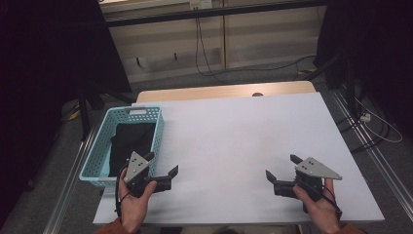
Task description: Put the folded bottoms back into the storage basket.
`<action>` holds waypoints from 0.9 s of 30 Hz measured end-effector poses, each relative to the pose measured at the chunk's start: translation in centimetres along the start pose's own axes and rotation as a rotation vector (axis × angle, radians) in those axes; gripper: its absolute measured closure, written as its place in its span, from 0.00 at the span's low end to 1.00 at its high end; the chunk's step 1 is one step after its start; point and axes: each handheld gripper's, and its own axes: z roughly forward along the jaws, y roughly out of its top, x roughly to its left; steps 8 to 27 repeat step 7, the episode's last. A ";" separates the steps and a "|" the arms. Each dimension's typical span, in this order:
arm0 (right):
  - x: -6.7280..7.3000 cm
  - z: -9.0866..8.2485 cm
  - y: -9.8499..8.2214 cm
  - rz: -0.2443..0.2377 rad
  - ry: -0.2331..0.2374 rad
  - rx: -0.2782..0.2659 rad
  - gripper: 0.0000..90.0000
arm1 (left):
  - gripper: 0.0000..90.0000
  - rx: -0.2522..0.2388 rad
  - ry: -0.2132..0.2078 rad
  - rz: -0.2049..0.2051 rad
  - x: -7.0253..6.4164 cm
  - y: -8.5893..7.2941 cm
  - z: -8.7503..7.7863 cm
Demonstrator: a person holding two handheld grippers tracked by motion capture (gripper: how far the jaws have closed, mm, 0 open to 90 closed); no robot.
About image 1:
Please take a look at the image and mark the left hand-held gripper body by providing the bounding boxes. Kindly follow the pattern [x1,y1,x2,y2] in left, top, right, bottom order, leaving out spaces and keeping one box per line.
[122,150,157,199]

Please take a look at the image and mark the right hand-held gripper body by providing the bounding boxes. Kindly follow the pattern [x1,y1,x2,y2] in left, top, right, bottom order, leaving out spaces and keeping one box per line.
[290,156,344,214]

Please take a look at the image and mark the black garment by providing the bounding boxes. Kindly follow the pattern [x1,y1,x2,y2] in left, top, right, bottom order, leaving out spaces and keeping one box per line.
[107,122,158,178]

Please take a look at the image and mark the light blue plastic basket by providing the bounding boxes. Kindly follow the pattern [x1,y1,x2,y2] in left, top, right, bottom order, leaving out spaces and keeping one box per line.
[78,104,166,188]

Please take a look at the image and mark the person's left hand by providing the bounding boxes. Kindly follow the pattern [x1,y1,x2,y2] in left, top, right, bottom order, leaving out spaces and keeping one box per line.
[117,168,158,234]

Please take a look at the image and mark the person's right hand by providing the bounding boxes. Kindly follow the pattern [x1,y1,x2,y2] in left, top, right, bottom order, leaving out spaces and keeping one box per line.
[292,177,343,234]

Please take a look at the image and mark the white table mat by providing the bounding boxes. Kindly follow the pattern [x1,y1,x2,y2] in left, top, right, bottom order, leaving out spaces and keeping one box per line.
[93,92,386,226]

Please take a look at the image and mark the wooden table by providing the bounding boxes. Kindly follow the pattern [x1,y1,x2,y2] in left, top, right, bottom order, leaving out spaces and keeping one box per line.
[135,80,318,103]

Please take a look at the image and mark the beige cabinet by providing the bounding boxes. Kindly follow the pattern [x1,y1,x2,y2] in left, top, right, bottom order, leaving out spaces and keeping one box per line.
[99,0,327,84]

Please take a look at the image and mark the narrow black curtain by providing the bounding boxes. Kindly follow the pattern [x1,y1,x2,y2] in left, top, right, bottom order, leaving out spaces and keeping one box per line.
[313,0,413,137]

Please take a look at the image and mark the wide black curtain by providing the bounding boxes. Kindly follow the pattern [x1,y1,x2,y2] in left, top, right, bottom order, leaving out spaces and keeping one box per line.
[0,0,132,225]

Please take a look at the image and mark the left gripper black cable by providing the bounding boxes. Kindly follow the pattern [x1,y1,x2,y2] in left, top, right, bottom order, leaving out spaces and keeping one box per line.
[114,165,131,218]

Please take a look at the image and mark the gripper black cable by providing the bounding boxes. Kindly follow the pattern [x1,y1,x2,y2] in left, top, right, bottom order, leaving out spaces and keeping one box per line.
[114,165,131,218]
[319,184,344,222]

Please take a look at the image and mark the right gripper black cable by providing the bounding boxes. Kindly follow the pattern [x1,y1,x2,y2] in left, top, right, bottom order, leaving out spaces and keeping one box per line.
[319,184,344,222]

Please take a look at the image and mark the black floor cables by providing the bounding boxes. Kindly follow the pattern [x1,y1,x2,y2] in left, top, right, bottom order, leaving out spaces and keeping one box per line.
[335,113,391,154]

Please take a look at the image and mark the aluminium floor rail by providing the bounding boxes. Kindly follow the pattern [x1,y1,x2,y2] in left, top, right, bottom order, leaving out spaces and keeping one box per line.
[330,91,413,213]
[42,130,98,234]

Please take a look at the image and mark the white cable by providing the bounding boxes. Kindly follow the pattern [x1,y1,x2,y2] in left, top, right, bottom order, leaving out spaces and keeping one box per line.
[355,97,403,144]

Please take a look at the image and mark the long black hanging cable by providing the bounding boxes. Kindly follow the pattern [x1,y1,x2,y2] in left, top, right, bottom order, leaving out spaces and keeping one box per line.
[194,16,318,86]

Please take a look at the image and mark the white wall socket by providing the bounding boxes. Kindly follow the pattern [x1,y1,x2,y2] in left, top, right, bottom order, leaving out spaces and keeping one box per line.
[189,0,212,10]

